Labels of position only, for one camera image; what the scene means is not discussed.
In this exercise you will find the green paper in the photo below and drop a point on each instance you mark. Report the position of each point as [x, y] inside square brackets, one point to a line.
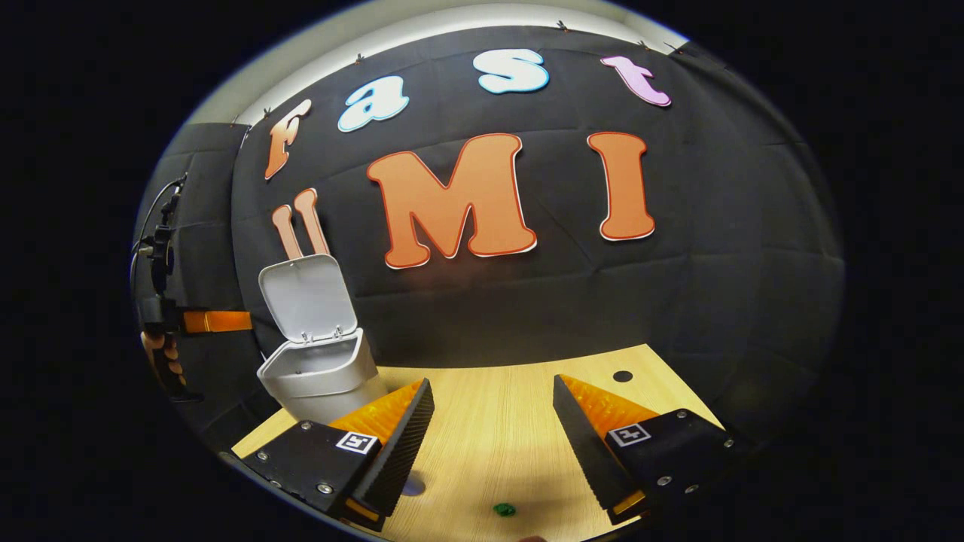
[504, 510]

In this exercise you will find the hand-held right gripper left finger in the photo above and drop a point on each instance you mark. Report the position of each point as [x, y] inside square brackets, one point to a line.
[403, 444]

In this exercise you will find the wooden desktop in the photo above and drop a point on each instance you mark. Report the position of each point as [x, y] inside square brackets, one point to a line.
[489, 436]

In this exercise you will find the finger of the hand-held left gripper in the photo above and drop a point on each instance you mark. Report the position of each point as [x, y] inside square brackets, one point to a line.
[218, 321]

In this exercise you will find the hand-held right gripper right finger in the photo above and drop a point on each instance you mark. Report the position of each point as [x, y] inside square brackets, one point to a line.
[580, 444]

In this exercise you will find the white desktop garbage bin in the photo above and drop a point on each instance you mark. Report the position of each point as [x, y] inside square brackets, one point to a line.
[316, 369]

